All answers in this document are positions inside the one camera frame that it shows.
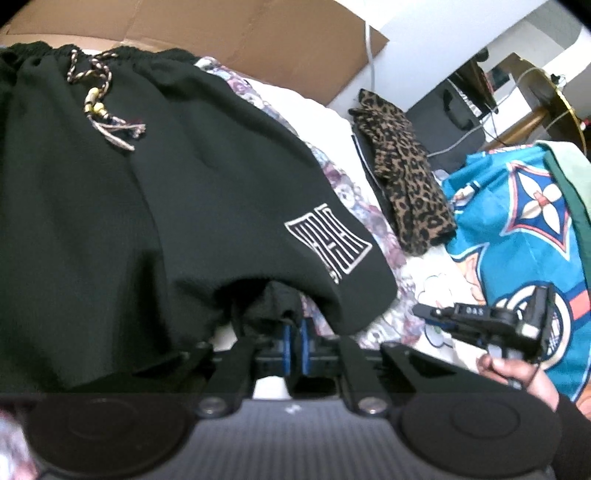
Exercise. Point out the cream bear print bed sheet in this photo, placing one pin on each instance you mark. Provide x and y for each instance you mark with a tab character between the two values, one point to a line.
314	115

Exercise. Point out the gold round table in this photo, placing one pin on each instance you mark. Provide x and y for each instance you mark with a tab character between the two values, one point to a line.
545	106

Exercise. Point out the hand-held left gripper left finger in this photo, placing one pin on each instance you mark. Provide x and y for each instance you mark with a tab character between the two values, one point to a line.
285	348

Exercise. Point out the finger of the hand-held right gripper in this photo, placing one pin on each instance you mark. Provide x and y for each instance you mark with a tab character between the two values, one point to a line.
461	318

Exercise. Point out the black suitcase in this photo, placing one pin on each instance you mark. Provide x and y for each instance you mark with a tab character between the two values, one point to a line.
438	124

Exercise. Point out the leopard print cloth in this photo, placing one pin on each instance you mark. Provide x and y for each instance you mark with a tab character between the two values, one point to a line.
406	184

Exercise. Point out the person's right forearm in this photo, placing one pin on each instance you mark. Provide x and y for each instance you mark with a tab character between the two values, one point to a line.
575	438

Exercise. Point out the teal patterned blanket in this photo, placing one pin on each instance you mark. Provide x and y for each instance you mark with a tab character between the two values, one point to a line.
521	230

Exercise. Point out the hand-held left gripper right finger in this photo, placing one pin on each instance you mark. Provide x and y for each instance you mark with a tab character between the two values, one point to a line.
305	348

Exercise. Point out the bear print garment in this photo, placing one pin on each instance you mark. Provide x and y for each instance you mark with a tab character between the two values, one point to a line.
351	198

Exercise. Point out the person's right hand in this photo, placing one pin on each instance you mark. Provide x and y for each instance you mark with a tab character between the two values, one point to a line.
517	376

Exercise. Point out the brown cardboard sheet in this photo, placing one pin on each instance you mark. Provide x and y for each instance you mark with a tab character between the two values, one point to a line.
207	27

